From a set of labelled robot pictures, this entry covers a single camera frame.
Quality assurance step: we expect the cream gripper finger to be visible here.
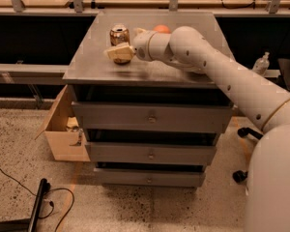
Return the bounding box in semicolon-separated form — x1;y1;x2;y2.
104;43;134;62

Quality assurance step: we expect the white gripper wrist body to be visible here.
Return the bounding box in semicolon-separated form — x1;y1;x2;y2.
132;28;156;62

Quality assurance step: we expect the orange metallic soda can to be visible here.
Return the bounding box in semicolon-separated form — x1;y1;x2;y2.
109;24;131;66

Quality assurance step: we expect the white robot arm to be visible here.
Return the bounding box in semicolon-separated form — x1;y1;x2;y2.
105;26;290;232

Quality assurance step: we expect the orange fruit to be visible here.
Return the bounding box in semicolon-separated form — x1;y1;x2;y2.
153;25;170;34

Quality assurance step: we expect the top grey drawer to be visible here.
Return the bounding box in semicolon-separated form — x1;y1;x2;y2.
72;102;232;133

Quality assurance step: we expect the grey drawer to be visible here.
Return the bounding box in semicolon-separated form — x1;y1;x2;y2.
72;102;232;133
94;168;205;188
86;142;217;165

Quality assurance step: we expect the grey drawer cabinet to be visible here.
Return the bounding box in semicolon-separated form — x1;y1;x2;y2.
64;11;232;174

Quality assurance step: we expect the open cardboard box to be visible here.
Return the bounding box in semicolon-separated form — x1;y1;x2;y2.
35;86;90;161

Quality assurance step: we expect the middle grey drawer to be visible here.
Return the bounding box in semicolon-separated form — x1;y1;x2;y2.
86;142;217;165

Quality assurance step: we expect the clear sanitizer pump bottle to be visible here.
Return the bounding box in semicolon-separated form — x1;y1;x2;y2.
252;52;270;75

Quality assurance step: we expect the bottom grey drawer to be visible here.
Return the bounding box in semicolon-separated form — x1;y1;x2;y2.
94;168;205;188

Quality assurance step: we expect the black office chair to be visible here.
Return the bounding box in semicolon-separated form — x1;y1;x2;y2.
232;58;290;184

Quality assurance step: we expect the black floor stand bar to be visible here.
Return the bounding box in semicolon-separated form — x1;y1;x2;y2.
0;178;51;232

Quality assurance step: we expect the black floor cable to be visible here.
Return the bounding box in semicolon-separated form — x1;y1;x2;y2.
0;160;75;232

